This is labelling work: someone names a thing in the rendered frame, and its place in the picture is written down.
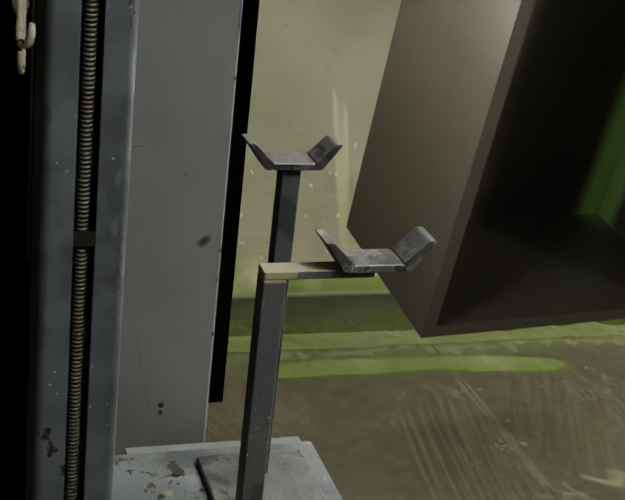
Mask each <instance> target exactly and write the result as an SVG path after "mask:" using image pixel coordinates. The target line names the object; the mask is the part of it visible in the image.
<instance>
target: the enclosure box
mask: <svg viewBox="0 0 625 500"><path fill-rule="evenodd" d="M418 226H423V228H424V229H425V230H426V231H427V232H428V233H429V234H430V235H431V236H432V237H433V238H434V240H435V241H436V242H437V244H436V245H435V246H434V247H433V248H432V250H431V251H430V252H429V253H428V254H427V255H426V256H425V258H424V259H423V260H422V261H421V262H420V263H419V264H418V266H417V267H416V268H415V269H414V270H413V271H412V272H404V271H403V272H393V273H378V275H379V276H380V278H381V279H382V281H383V282H384V284H385V285H386V287H387V288H388V290H389V291H390V293H391V294H392V296H393V297H394V299H395V300H396V302H397V303H398V305H399V306H400V308H401V309H402V311H403V312H404V314H405V315H406V317H407V318H408V320H409V321H410V323H411V324H412V326H413V327H414V329H415V330H416V332H417V333H418V335H419V336H420V338H424V337H435V336H445V335H456V334H466V333H476V332H486V331H497V330H507V329H518V328H528V327H539V326H549V325H560V324H571V323H581V322H592V321H602V320H613V319H622V318H625V0H401V4H400V8H399V13H398V17H397V21H396V25H395V29H394V33H393V37H392V41H391V45H390V50H389V54H388V57H387V61H386V65H385V69H384V73H383V77H382V81H381V86H380V90H379V94H378V98H377V102H376V106H375V110H374V114H373V118H372V123H371V127H370V131H369V135H368V139H367V143H366V147H365V151H364V155H363V160H362V164H361V168H360V172H359V176H358V180H357V184H356V188H355V192H354V197H353V201H352V204H351V208H350V212H349V216H348V220H347V224H346V227H347V229H348V230H349V232H350V233H351V235H352V236H353V238H354V239H355V241H356V242H357V244H358V245H359V247H360V248H361V249H392V247H393V246H394V245H395V244H397V243H398V242H399V241H400V240H401V239H402V238H403V237H404V236H406V235H407V234H408V233H409V232H410V231H411V230H412V229H414V228H415V227H418Z"/></svg>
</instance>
